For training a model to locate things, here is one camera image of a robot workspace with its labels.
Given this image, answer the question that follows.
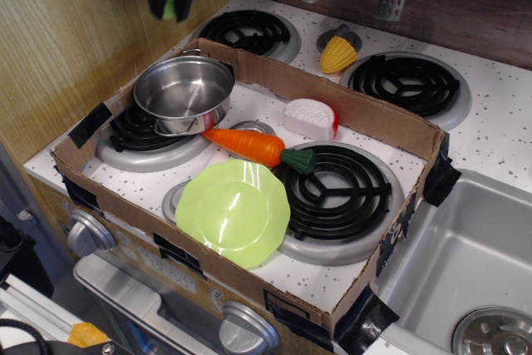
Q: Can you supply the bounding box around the grey metal sink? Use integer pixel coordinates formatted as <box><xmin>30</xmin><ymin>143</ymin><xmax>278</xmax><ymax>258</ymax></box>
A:
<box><xmin>371</xmin><ymin>170</ymin><xmax>531</xmax><ymax>354</ymax></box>

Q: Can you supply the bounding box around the light green plastic plate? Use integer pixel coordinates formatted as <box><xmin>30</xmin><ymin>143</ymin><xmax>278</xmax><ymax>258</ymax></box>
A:
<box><xmin>175</xmin><ymin>160</ymin><xmax>290</xmax><ymax>269</ymax></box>

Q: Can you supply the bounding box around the silver stove knob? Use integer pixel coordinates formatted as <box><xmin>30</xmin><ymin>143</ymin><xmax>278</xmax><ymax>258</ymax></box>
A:
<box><xmin>219</xmin><ymin>301</ymin><xmax>280</xmax><ymax>355</ymax></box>
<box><xmin>66</xmin><ymin>209</ymin><xmax>116</xmax><ymax>258</ymax></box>

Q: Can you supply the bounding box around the silver sink drain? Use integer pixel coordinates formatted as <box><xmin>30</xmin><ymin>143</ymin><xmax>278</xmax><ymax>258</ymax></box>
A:
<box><xmin>451</xmin><ymin>306</ymin><xmax>531</xmax><ymax>354</ymax></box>

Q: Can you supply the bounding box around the yellow toy corn cob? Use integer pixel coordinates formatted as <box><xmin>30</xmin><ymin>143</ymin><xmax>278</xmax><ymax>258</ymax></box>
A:
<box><xmin>319</xmin><ymin>36</ymin><xmax>358</xmax><ymax>74</ymax></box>

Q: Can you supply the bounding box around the white red toy cheese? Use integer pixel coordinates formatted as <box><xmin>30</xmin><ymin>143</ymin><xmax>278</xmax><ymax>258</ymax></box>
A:
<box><xmin>283</xmin><ymin>98</ymin><xmax>338</xmax><ymax>141</ymax></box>

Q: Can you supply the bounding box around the orange yellow object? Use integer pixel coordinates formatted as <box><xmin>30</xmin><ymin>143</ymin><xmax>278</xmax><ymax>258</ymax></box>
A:
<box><xmin>67</xmin><ymin>322</ymin><xmax>109</xmax><ymax>348</ymax></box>

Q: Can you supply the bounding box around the orange toy carrot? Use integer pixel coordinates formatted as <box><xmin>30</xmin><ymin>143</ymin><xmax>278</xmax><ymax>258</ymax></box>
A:
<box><xmin>203</xmin><ymin>129</ymin><xmax>317</xmax><ymax>175</ymax></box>

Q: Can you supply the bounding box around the front right black burner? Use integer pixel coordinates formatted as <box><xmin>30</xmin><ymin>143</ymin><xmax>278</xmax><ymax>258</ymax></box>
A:
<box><xmin>273</xmin><ymin>142</ymin><xmax>404</xmax><ymax>266</ymax></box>

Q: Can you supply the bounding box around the left silver stove knob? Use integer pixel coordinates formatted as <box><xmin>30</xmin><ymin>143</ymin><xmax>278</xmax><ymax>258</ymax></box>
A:
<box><xmin>66</xmin><ymin>209</ymin><xmax>116</xmax><ymax>258</ymax></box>

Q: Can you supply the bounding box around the right silver stove knob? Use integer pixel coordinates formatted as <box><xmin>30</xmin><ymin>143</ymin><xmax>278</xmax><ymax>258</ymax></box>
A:
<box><xmin>219</xmin><ymin>301</ymin><xmax>280</xmax><ymax>355</ymax></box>

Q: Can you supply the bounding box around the grey back stove knob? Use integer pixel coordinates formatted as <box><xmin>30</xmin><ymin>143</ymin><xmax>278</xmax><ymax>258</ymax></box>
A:
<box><xmin>316</xmin><ymin>24</ymin><xmax>362</xmax><ymax>53</ymax></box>

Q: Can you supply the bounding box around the back right black burner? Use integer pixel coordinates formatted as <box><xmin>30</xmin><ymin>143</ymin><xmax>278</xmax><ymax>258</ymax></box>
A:
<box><xmin>339</xmin><ymin>52</ymin><xmax>472</xmax><ymax>131</ymax></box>

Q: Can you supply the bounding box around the front left black burner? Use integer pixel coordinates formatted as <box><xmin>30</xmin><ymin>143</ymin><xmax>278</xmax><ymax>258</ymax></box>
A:
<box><xmin>96</xmin><ymin>104</ymin><xmax>209</xmax><ymax>173</ymax></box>

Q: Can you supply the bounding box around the silver steel pan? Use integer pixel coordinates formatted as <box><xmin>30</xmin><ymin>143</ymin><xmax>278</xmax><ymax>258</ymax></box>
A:
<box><xmin>133</xmin><ymin>49</ymin><xmax>235</xmax><ymax>137</ymax></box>

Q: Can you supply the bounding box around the black cable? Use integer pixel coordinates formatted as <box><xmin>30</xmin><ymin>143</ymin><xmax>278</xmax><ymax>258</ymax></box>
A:
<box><xmin>0</xmin><ymin>318</ymin><xmax>53</xmax><ymax>355</ymax></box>

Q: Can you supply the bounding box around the silver oven door handle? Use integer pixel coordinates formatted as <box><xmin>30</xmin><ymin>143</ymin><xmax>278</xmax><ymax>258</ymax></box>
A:
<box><xmin>74</xmin><ymin>255</ymin><xmax>224</xmax><ymax>354</ymax></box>

